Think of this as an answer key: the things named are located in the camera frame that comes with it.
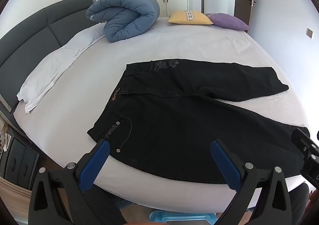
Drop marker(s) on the blue plastic stool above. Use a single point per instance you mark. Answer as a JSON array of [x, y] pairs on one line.
[[182, 218]]

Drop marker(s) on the person's dark clothing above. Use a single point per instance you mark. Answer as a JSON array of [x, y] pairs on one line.
[[299, 202]]

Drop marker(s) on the white pillow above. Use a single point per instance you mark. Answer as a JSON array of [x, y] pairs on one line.
[[52, 65]]

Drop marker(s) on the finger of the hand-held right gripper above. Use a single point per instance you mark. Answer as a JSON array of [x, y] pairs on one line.
[[302, 141]]

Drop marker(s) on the bronze wall switch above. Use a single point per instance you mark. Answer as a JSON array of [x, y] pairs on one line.
[[310, 33]]

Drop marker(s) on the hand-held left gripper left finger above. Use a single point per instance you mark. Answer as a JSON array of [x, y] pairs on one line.
[[93, 165]]

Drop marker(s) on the bed with white sheet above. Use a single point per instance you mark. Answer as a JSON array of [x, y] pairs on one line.
[[154, 48]]

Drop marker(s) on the purple cushion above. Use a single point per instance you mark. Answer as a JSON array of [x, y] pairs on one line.
[[228, 22]]

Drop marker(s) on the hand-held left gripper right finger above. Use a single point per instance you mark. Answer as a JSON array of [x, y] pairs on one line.
[[225, 165]]

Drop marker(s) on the grey upholstered headboard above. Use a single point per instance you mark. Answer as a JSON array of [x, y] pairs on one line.
[[27, 38]]

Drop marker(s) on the black denim pants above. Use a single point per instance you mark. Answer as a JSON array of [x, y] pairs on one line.
[[174, 127]]

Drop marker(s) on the blue rolled duvet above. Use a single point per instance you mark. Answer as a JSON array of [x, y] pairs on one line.
[[129, 13]]

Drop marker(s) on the yellow cushion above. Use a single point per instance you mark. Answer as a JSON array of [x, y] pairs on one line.
[[190, 17]]

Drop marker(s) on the dark nightstand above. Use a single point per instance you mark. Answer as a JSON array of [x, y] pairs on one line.
[[21, 160]]

